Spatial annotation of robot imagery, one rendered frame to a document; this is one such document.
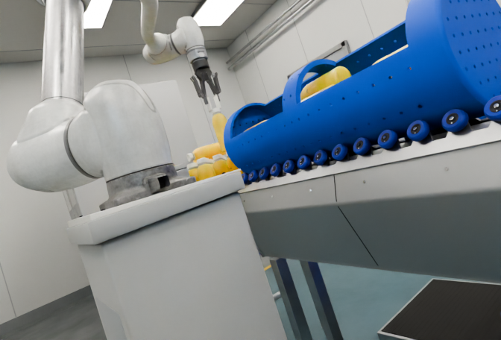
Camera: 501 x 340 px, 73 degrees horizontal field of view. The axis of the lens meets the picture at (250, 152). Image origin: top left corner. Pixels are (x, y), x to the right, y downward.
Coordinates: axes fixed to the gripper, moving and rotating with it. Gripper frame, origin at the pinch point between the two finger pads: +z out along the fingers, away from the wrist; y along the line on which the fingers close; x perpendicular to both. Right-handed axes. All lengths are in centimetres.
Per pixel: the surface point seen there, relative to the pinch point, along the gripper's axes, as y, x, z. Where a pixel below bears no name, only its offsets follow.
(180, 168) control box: -24.6, -1.5, 24.5
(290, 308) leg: -7, -20, 89
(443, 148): -9, -99, 41
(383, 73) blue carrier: -12, -94, 23
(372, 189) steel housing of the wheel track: -11, -81, 47
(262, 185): -9, -33, 40
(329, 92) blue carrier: -12, -79, 22
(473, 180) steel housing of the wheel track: -11, -103, 47
